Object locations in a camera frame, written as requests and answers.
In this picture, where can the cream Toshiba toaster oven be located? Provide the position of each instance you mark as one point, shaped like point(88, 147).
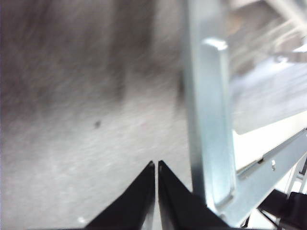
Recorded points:
point(297, 208)

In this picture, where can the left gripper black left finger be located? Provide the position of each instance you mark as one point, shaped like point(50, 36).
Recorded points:
point(134, 210)

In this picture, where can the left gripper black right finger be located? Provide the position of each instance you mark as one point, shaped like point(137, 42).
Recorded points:
point(177, 210)

